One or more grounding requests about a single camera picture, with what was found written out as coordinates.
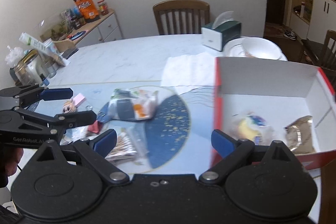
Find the clear plastic packet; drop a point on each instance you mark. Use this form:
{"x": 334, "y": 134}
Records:
{"x": 131, "y": 145}

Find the plush monster face toy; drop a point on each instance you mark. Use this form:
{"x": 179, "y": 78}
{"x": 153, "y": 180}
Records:
{"x": 69, "y": 107}

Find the red lid jar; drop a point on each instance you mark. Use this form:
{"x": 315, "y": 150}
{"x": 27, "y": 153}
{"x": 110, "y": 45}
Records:
{"x": 103, "y": 7}

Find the white paper sheet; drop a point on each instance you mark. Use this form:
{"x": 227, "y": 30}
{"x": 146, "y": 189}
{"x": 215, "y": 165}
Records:
{"x": 189, "y": 70}

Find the wooden box on table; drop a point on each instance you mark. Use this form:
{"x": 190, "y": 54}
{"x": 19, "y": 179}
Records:
{"x": 64, "y": 45}

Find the blue patterned table mat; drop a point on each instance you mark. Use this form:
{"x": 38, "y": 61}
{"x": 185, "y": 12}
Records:
{"x": 178, "y": 136}

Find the white blue snack packet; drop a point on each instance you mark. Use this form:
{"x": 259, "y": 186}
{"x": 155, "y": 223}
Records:
{"x": 132, "y": 105}

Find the red cardboard box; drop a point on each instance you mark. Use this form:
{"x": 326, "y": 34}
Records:
{"x": 280, "y": 92}

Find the person's left hand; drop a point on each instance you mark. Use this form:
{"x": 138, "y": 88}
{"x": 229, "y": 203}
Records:
{"x": 10, "y": 158}

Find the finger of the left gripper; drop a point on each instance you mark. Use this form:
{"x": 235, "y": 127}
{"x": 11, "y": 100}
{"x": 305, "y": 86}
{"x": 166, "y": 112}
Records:
{"x": 74, "y": 120}
{"x": 56, "y": 94}

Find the brown foil packet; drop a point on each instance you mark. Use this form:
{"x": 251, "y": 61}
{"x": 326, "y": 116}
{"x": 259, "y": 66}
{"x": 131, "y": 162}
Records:
{"x": 299, "y": 136}

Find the orange snack bag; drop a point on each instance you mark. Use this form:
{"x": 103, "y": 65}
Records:
{"x": 88, "y": 10}

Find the wooden chair behind table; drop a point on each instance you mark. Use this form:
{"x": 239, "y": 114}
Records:
{"x": 179, "y": 17}

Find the glass jar dark contents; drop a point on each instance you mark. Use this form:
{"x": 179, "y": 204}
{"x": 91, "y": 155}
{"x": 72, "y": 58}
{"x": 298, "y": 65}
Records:
{"x": 27, "y": 71}

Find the green white tissue box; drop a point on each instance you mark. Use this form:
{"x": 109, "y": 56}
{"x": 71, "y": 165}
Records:
{"x": 225, "y": 28}

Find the pink sticky note pad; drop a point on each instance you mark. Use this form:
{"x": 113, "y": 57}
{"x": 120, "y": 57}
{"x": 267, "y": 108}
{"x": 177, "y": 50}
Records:
{"x": 78, "y": 99}

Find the white sideboard cabinet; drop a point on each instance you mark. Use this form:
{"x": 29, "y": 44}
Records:
{"x": 105, "y": 29}

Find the white plate stack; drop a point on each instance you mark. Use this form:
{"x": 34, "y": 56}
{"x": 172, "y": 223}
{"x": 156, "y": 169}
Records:
{"x": 234, "y": 49}

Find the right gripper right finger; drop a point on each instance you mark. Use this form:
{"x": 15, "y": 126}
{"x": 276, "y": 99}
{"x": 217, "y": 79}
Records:
{"x": 234, "y": 153}

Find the yellow snack in box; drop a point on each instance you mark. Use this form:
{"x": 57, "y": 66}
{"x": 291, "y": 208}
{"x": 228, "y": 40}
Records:
{"x": 254, "y": 128}

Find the wooden chair at right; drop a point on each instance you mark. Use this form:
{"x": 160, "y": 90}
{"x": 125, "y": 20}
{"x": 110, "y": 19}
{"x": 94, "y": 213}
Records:
{"x": 321, "y": 54}

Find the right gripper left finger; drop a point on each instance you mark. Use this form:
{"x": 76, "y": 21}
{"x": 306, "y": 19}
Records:
{"x": 93, "y": 153}

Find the white ceramic bowl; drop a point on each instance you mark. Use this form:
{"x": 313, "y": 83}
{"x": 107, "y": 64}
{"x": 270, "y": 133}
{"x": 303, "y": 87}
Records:
{"x": 261, "y": 48}

